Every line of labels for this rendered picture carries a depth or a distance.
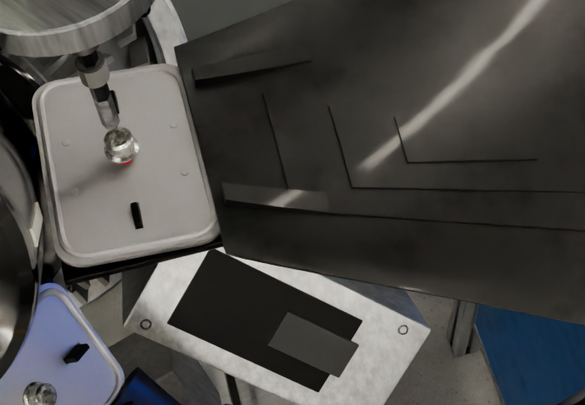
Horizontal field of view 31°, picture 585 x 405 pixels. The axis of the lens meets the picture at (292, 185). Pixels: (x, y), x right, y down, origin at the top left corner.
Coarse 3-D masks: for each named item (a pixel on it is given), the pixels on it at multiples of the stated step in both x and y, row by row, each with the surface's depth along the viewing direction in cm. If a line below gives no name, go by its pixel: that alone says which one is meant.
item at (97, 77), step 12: (84, 60) 37; (96, 60) 37; (84, 72) 37; (96, 72) 37; (108, 72) 38; (84, 84) 38; (96, 84) 38; (96, 96) 39; (108, 96) 39; (108, 108) 40; (108, 120) 40
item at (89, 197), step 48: (48, 96) 45; (144, 96) 45; (48, 144) 43; (96, 144) 43; (144, 144) 44; (192, 144) 44; (48, 192) 42; (96, 192) 42; (144, 192) 42; (192, 192) 42; (96, 240) 41; (144, 240) 41; (192, 240) 41
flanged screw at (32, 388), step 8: (32, 384) 46; (40, 384) 45; (48, 384) 46; (24, 392) 45; (32, 392) 45; (40, 392) 45; (48, 392) 46; (56, 392) 46; (24, 400) 45; (32, 400) 45; (40, 400) 45; (48, 400) 46; (56, 400) 46
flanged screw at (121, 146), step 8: (120, 128) 42; (104, 136) 42; (112, 136) 42; (120, 136) 42; (128, 136) 42; (104, 144) 42; (112, 144) 42; (120, 144) 42; (128, 144) 42; (136, 144) 42; (104, 152) 42; (112, 152) 42; (120, 152) 42; (128, 152) 42; (136, 152) 42; (112, 160) 42; (120, 160) 42; (128, 160) 42
